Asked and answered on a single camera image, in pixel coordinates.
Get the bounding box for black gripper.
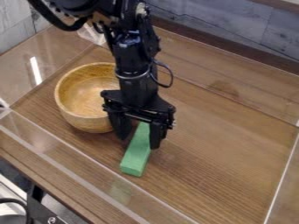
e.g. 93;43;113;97
100;77;176;150

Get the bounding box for green rectangular stick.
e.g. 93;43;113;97
120;122;150;177

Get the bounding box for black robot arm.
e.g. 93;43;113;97
26;0;176;150

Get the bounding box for wooden bowl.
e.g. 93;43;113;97
53;62;118;133

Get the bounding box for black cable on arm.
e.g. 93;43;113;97
149;59;173;89

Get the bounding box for clear acrylic tray wall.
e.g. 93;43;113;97
0;109;198;224

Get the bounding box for clear acrylic corner bracket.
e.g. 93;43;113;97
77;24;106;46

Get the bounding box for black table frame bracket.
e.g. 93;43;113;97
26;185;68;224

